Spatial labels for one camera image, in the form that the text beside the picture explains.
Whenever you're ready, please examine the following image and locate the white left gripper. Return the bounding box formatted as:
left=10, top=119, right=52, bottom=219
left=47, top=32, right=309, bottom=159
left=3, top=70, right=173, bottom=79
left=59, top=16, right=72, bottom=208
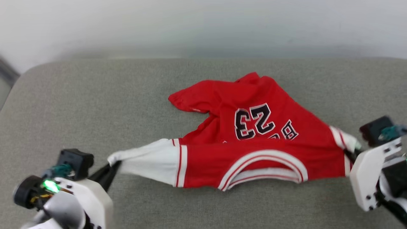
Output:
left=52, top=161, right=122, bottom=229

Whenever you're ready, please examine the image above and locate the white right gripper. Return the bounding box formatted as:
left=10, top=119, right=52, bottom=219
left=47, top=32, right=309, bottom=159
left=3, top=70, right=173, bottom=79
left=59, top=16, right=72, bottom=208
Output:
left=345, top=137, right=403, bottom=212

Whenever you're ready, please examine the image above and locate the red and white basketball jersey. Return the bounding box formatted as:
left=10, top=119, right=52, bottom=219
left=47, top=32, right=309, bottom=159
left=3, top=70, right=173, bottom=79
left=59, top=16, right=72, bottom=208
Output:
left=107, top=72, right=362, bottom=192

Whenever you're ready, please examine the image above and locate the grey fabric sofa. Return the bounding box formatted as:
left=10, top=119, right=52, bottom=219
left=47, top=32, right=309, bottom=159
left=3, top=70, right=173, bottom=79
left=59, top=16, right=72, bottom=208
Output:
left=0, top=57, right=407, bottom=229

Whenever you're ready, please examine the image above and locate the teal right cable connector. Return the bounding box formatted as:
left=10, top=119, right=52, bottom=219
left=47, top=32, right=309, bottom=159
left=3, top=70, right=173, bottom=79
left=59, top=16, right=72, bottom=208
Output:
left=378, top=125, right=407, bottom=142

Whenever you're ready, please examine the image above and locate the teal cable connector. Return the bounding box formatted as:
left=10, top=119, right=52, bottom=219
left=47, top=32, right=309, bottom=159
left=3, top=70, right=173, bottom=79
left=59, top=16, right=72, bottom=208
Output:
left=378, top=125, right=407, bottom=142
left=43, top=163, right=73, bottom=179

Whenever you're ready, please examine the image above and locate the teal left cable connector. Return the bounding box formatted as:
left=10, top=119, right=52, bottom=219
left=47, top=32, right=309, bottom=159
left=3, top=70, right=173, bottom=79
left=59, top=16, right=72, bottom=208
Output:
left=43, top=163, right=73, bottom=179

